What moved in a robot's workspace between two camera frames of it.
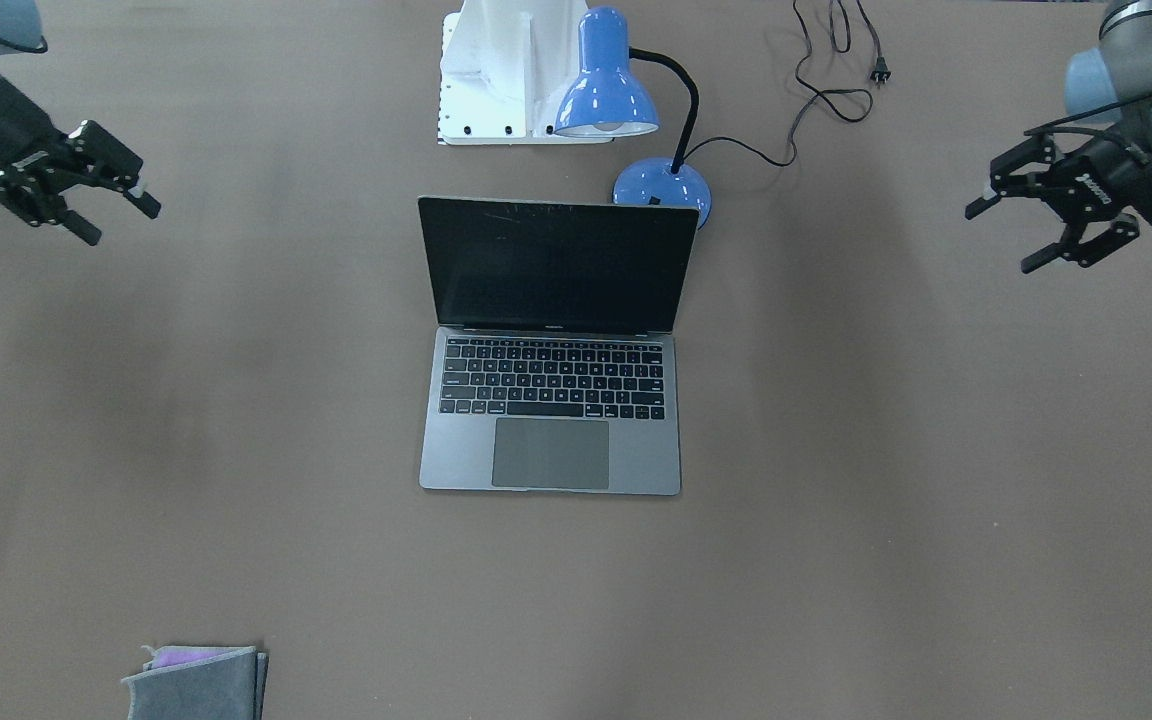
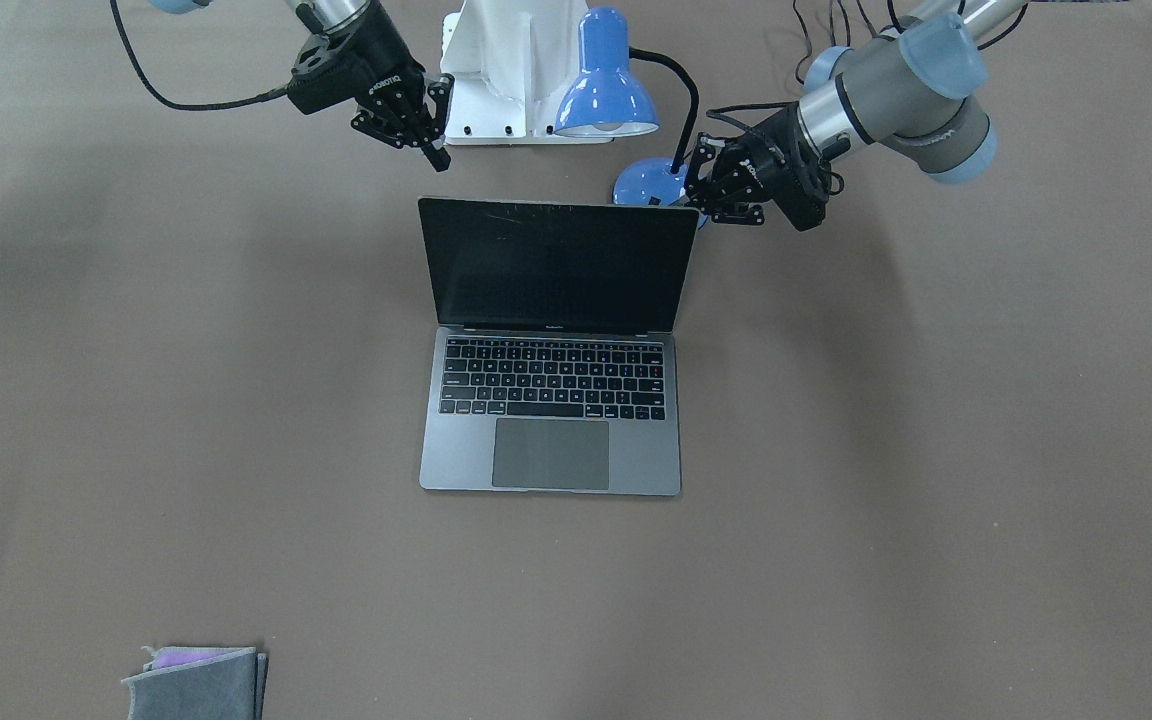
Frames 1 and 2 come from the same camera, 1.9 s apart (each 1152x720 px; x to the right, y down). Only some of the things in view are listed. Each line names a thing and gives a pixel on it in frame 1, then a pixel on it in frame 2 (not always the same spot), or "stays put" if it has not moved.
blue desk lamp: x=607 y=99 stays put
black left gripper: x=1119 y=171 to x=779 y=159
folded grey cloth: x=199 y=683 stays put
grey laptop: x=554 y=365 stays put
